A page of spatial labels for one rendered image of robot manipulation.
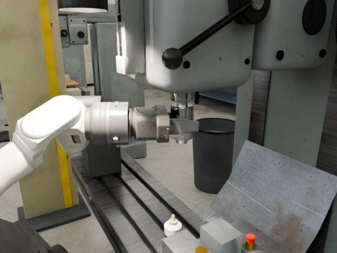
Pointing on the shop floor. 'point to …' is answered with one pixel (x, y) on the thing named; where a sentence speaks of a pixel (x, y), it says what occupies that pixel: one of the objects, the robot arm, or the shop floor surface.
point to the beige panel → (51, 36)
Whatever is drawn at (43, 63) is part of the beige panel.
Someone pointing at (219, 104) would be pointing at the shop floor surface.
